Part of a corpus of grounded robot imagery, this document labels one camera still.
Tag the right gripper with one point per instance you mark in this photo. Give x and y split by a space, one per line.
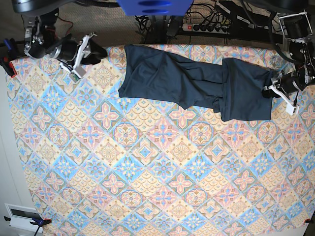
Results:
67 51

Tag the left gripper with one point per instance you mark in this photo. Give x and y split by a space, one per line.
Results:
289 83

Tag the dark navy t-shirt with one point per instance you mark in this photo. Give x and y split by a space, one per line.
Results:
232 88

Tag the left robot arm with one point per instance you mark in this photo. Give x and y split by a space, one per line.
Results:
295 23

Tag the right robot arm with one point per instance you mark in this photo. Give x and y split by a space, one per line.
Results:
41 38

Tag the white power strip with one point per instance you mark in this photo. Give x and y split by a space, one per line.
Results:
206 28

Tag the blue clamp upper left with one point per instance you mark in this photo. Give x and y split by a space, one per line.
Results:
10 44

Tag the blue clamp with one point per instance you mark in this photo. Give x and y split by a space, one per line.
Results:
10 44
37 221

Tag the red black clamp upper left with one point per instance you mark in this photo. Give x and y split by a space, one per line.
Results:
8 66

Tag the patterned colourful tablecloth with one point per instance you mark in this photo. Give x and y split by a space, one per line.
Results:
100 165

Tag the blue clamp lower left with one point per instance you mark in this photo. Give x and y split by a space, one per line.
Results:
37 221

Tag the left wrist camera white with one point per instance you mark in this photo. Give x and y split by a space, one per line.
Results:
290 99

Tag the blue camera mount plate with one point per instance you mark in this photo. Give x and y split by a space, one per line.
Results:
155 7

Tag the white wall outlet box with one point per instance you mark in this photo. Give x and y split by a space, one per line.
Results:
22 216

